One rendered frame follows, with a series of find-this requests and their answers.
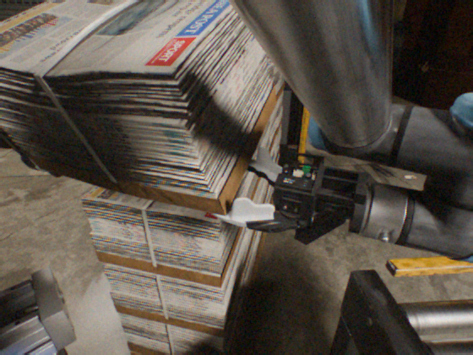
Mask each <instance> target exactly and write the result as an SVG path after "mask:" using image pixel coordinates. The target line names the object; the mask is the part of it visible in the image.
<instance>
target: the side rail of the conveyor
mask: <svg viewBox="0 0 473 355"><path fill-rule="evenodd" d="M340 312H341V313H342V315H343V319H344V321H345V323H346V324H347V328H348V330H349V332H350V333H351V336H352V340H353V341H354V343H355V345H356V350H357V351H358V352H359V355H432V354H431V353H430V352H429V351H428V350H427V346H425V344H424V343H423V341H422V340H421V338H420V336H419V335H418V334H417V333H416V331H415V329H414V327H413V326H412V325H411V324H410V321H409V320H408V319H407V317H406V316H405V314H404V312H403V310H401V308H400V306H399V305H398V303H397V302H396V301H395V300H394V296H392V294H391V293H390V291H389V289H388V288H387V287H386V286H385V283H384V282H383V280H382V279H381V277H380V275H379V274H378V273H377V272H376V270H375V269H371V270H352V271H351V273H350V276H349V278H348V283H347V287H346V289H345V294H344V297H343V302H342V304H341V307H340Z"/></svg>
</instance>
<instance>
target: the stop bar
mask: <svg viewBox="0 0 473 355"><path fill-rule="evenodd" d="M385 267H386V268H387V269H388V270H389V273H390V274H391V275H392V277H401V276H424V275H436V274H448V273H450V274H459V273H472V272H473V264H471V263H467V262H464V261H456V260H452V259H448V258H447V257H444V256H443V257H429V258H417V259H388V260H387V262H386V264H385Z"/></svg>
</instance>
